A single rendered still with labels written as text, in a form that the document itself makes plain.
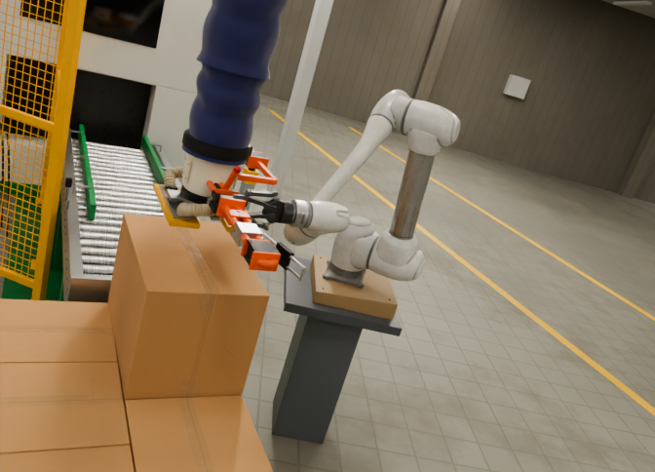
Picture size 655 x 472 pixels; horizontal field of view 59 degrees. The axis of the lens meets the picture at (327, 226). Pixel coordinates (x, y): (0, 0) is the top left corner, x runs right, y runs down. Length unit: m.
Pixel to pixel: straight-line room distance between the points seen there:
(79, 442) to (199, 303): 0.51
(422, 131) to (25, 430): 1.58
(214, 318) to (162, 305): 0.18
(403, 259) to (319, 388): 0.75
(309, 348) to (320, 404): 0.30
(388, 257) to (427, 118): 0.60
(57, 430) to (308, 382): 1.18
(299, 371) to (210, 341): 0.79
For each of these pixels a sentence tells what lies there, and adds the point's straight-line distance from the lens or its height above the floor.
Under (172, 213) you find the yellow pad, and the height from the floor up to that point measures 1.12.
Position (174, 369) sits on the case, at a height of 0.66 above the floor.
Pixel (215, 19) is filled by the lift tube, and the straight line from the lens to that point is 1.86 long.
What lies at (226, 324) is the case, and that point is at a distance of 1.94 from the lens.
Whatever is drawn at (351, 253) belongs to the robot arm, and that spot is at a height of 0.96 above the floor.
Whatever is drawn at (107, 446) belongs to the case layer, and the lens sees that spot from 1.88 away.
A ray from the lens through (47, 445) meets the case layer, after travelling 1.87.
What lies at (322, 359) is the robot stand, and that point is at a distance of 2.64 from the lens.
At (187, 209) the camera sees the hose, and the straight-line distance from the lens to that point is 1.85.
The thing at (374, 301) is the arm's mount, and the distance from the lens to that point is 2.43.
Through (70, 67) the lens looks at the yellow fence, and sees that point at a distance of 3.02.
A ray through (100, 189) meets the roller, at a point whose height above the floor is 0.55.
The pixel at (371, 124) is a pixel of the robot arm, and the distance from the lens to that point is 2.14.
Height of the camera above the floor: 1.81
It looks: 18 degrees down
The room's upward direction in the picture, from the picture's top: 17 degrees clockwise
